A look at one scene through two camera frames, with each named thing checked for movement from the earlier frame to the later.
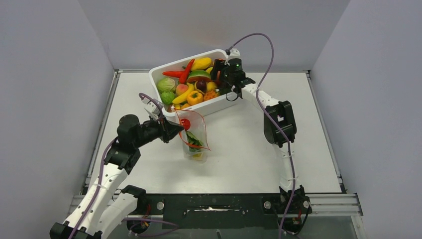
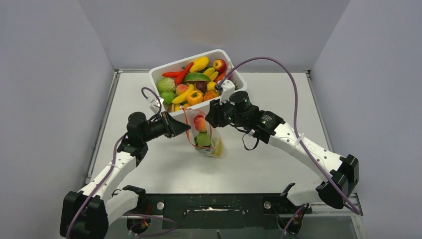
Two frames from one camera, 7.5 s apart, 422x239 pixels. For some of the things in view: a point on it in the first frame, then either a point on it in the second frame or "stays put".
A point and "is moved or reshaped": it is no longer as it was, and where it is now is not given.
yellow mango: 201,63 stays put
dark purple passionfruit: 202,85 stays put
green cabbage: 166,84 stays put
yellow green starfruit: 197,157 to 218,152
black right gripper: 220,65 to 215,115
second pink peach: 180,88 stays put
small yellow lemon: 211,86 stays put
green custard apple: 167,97 stays put
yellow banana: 185,96 stays put
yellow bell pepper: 195,98 stays put
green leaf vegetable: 192,140 to 202,139
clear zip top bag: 194,135 is moved or reshaped
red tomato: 186,123 to 195,118
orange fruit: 209,94 stays put
